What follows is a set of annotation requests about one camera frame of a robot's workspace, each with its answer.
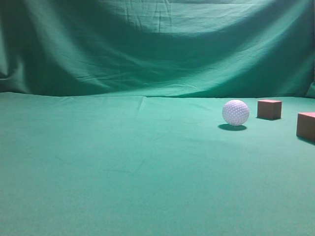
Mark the white dimpled golf ball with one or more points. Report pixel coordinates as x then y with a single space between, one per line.
235 112

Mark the brown cube block at edge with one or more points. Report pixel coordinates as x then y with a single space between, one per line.
306 126

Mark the green cloth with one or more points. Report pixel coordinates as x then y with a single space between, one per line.
111 118

